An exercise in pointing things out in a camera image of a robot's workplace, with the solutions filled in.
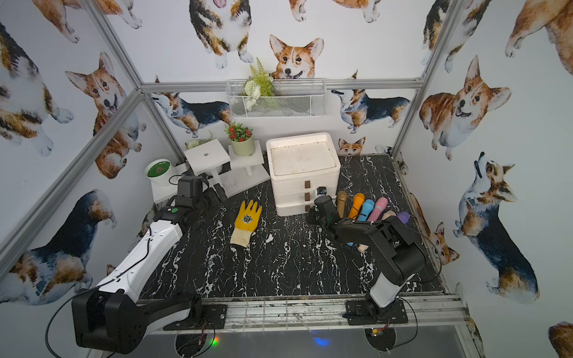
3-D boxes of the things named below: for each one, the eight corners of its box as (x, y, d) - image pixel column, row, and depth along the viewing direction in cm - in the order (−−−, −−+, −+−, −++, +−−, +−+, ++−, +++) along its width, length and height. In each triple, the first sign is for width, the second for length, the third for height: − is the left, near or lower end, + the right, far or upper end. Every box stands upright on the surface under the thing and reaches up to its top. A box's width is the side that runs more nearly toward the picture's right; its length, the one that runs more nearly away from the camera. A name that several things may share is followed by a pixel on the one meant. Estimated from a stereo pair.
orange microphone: (347, 217, 100) (348, 213, 97) (355, 195, 108) (356, 191, 105) (357, 221, 99) (358, 217, 96) (364, 198, 106) (366, 194, 104)
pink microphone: (364, 218, 100) (366, 214, 97) (379, 198, 106) (381, 195, 104) (373, 224, 98) (375, 220, 95) (387, 204, 105) (389, 200, 102)
